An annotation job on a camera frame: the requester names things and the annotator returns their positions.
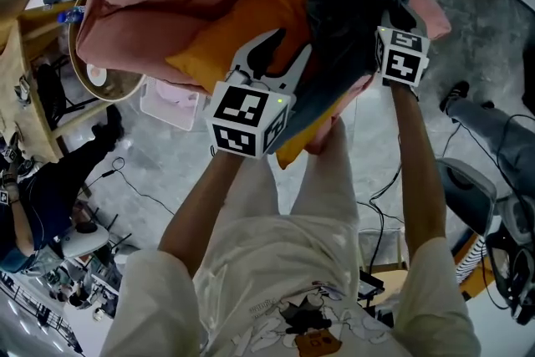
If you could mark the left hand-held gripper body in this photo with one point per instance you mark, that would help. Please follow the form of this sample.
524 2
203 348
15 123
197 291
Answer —
238 113

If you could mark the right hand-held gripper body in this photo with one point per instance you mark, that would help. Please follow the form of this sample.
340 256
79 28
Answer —
403 62

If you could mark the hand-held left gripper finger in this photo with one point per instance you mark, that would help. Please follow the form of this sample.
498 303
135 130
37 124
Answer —
246 58
299 69

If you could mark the grey-blue garment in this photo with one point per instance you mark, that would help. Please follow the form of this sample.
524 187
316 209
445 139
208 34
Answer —
347 12

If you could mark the person's left forearm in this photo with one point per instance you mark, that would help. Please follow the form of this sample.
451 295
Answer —
200 213

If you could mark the person's right forearm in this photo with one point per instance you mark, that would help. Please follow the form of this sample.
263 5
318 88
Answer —
418 171

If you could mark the orange cushion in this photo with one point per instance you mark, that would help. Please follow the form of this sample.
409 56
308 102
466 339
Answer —
234 29

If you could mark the white storage basket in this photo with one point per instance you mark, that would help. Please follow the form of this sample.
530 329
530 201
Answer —
167 113

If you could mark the person's cream trousers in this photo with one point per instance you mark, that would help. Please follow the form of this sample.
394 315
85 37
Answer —
326 180

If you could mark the round wooden table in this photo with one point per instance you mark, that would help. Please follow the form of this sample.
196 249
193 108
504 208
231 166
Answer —
121 88

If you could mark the white plate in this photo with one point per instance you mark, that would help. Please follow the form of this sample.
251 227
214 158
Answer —
96 75

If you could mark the person's cream shirt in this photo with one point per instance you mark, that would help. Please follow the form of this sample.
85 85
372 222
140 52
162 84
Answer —
271 284

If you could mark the blue bottle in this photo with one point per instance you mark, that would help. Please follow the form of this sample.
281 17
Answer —
71 15

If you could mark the black chair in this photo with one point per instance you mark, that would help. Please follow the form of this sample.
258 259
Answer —
50 92

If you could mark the white chair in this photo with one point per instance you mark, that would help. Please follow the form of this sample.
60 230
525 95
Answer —
85 240

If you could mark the light wooden table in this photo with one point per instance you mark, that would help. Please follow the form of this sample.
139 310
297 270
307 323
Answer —
16 67

